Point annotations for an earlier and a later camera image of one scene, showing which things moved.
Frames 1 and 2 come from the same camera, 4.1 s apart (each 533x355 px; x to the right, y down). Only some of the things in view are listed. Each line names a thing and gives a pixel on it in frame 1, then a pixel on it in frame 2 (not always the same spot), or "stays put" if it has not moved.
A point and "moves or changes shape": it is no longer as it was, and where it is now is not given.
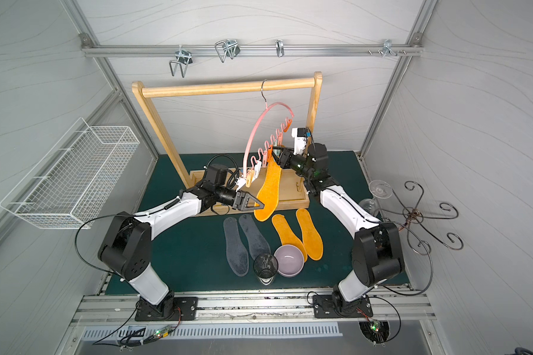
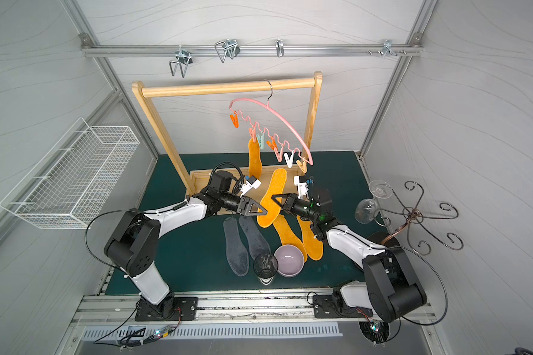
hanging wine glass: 380,189 stays put
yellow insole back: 269,194 moves or changes shape
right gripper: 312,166 -> 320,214
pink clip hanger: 265,154 -> 261,118
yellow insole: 287,236 stays put
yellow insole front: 312,239 stays put
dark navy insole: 258,245 stays put
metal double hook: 184,58 stays put
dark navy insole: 237,253 stays put
